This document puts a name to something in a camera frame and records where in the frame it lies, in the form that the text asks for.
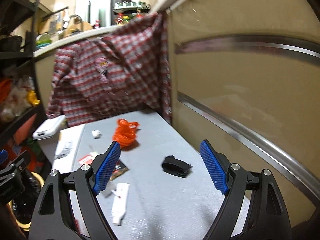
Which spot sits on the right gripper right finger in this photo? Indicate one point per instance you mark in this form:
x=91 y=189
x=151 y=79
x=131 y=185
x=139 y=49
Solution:
x=267 y=216

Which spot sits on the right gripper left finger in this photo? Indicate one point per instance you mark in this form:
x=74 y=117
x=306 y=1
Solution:
x=53 y=216

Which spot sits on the white paper wrapper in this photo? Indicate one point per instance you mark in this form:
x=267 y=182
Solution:
x=120 y=202

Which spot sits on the small red card packet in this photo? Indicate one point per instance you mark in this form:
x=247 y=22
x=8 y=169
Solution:
x=88 y=159

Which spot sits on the dark printed snack packet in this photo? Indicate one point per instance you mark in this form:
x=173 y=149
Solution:
x=119 y=169

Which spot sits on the small white paper ball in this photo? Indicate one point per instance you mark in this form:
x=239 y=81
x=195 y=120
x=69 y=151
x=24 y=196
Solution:
x=96 y=134

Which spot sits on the black wrapper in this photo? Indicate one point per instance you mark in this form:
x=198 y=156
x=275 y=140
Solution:
x=176 y=167

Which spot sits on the orange plastic bag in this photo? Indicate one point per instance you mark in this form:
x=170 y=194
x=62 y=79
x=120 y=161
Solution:
x=125 y=133

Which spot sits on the white pedal trash bin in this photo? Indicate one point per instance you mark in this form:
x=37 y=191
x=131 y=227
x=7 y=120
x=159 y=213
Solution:
x=47 y=136

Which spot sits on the round bin with black bag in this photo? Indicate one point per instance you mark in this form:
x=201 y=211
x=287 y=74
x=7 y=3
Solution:
x=23 y=205

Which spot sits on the orange rice bag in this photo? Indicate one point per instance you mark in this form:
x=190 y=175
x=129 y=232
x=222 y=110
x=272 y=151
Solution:
x=21 y=141

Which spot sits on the black metal shelf rack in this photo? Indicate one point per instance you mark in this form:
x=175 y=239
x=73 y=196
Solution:
x=18 y=43

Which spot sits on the patterned white tablecloth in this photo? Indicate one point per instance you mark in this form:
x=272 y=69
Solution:
x=67 y=148

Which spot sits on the white plastic bags on shelf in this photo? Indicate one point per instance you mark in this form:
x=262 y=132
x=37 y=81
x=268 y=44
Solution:
x=16 y=102

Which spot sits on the yellow plastic bag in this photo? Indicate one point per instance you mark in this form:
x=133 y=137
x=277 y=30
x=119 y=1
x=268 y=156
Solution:
x=32 y=98

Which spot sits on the red plastic bag on shelf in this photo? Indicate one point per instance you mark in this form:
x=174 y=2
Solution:
x=5 y=88

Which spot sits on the red plaid shirt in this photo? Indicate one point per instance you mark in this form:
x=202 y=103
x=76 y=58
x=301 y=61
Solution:
x=124 y=71

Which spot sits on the wooden cutting board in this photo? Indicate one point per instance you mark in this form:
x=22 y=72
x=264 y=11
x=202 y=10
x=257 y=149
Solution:
x=74 y=28

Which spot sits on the black spice rack with bottles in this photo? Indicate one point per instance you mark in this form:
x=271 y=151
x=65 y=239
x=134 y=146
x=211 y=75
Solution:
x=125 y=11

